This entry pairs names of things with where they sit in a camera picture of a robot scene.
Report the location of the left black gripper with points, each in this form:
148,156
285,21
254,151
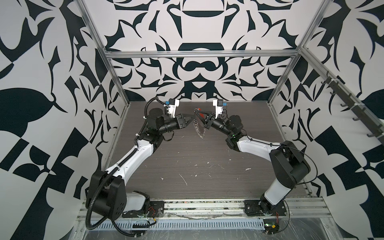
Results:
179,121

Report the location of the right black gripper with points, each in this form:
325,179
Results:
208,121

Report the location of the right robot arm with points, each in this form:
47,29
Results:
289,164

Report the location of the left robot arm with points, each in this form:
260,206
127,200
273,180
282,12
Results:
107,194

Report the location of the right small circuit board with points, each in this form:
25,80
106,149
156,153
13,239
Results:
271,227

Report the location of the grey hook rack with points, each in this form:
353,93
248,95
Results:
350,102

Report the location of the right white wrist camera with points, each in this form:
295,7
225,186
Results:
219,105

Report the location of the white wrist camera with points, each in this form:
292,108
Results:
171,106
219,105

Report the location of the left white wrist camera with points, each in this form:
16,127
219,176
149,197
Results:
171,106

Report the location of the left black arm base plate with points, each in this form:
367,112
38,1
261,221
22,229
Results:
151,209

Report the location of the white slotted cable duct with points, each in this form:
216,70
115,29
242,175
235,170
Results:
187,224

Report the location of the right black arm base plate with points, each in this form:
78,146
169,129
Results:
255,208

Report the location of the aluminium frame back bar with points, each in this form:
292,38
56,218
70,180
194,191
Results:
200,54

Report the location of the aluminium front rail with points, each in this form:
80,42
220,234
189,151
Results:
294,208

